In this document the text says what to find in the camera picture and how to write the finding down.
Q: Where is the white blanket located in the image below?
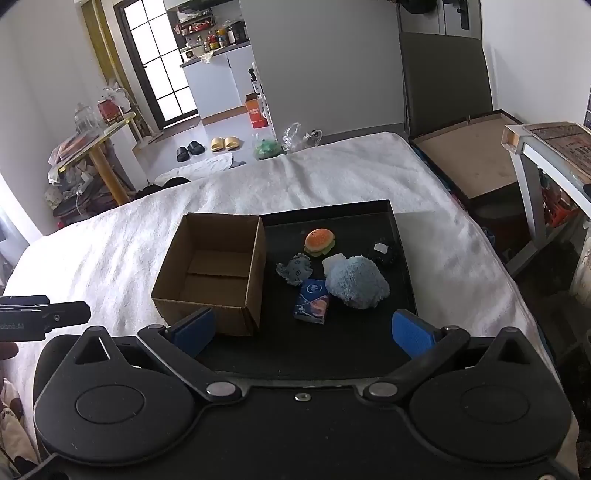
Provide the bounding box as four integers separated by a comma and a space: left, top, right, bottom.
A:
0, 131, 578, 462

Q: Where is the brown cardboard box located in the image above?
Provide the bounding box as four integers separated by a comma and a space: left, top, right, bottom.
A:
151, 212, 267, 337

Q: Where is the dark framed glass door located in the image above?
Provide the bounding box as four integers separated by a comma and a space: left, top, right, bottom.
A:
113, 0, 200, 131

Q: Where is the black fuzzy item white tag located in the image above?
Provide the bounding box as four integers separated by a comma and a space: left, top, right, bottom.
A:
368, 239, 395, 267

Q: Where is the glass jar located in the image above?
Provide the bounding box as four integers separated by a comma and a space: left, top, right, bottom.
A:
74, 103, 101, 136

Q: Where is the clear plastic bag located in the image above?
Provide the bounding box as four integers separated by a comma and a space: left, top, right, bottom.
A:
281, 122, 324, 153

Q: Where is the white kitchen cabinet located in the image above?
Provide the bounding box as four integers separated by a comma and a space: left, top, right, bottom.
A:
180, 42, 259, 124

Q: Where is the dark grey storage lid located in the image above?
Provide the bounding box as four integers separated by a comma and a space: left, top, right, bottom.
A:
398, 31, 496, 139

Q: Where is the black tray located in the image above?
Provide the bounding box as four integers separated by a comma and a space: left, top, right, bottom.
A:
196, 199, 419, 381

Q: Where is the blue denim scrunchie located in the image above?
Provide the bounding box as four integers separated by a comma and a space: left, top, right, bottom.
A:
276, 254, 314, 288

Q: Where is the yellow round side table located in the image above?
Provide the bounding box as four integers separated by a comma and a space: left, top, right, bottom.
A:
47, 111, 138, 207

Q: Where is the orange plastic item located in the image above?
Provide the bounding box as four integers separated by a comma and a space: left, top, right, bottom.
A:
541, 184, 580, 228

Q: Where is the blue fluffy plush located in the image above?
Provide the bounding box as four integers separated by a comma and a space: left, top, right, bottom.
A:
324, 255, 391, 308

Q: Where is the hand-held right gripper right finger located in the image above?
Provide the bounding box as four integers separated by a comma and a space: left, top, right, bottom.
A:
362, 309, 536, 401

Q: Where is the orange carton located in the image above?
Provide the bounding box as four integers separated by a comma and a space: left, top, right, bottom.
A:
244, 93, 269, 129

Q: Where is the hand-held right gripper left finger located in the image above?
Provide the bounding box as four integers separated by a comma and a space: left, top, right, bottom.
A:
69, 307, 243, 402

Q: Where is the white stand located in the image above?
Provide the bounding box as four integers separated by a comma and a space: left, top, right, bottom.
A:
133, 111, 154, 149

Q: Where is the white floor towel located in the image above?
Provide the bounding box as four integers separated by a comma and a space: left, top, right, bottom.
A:
154, 153, 234, 182

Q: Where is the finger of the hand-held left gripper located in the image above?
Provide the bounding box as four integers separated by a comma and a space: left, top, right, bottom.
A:
41, 301, 92, 330
0, 295, 51, 308

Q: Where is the white desk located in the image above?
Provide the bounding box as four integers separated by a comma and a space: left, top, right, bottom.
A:
502, 121, 591, 278

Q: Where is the burger toy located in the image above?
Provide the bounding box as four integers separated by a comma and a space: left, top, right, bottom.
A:
304, 228, 336, 258

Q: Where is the patterned cloth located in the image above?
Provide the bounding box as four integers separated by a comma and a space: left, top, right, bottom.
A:
0, 377, 40, 478

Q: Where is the green plastic bag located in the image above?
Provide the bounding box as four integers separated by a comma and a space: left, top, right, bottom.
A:
254, 137, 283, 160

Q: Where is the large flat cardboard box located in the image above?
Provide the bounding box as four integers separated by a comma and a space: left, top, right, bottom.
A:
410, 109, 525, 200

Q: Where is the blue tissue pack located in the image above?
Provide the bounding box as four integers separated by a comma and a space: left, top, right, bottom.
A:
293, 279, 330, 325

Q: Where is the red box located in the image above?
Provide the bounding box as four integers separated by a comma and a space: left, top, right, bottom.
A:
96, 99, 124, 124

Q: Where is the dark cloth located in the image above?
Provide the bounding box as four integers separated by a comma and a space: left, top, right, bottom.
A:
136, 177, 191, 200

